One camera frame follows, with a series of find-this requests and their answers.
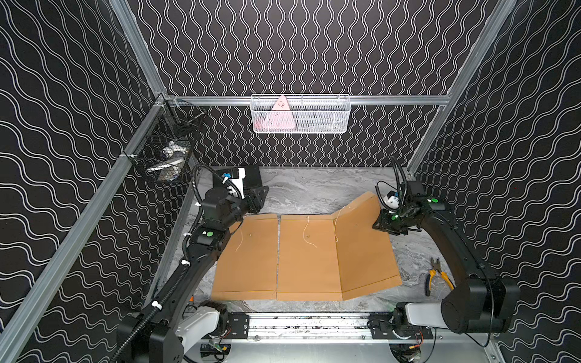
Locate white wire mesh basket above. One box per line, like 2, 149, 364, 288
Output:
250, 94, 352, 134

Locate brown file bag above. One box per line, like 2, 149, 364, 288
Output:
277, 215, 342, 301
332, 192, 402, 300
211, 214, 278, 301

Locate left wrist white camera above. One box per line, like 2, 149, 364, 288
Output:
219, 167, 246, 199

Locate pink triangular board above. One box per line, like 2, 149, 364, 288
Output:
260, 95, 297, 132

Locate yellow handled pliers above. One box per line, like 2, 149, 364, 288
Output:
424, 257, 456, 296

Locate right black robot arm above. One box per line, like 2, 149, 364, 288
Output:
372, 157, 520, 335

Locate black plastic tool case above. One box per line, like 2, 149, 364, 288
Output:
213, 165, 263, 199

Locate white closure string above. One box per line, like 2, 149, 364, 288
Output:
303, 215, 319, 250

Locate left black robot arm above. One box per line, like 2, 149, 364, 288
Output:
110, 163, 269, 362

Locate black wire mesh basket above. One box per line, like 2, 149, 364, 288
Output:
130, 100, 207, 184

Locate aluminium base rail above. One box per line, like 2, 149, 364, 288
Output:
129, 312, 493, 343

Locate white object in black basket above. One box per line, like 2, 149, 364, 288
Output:
146, 141, 189, 182

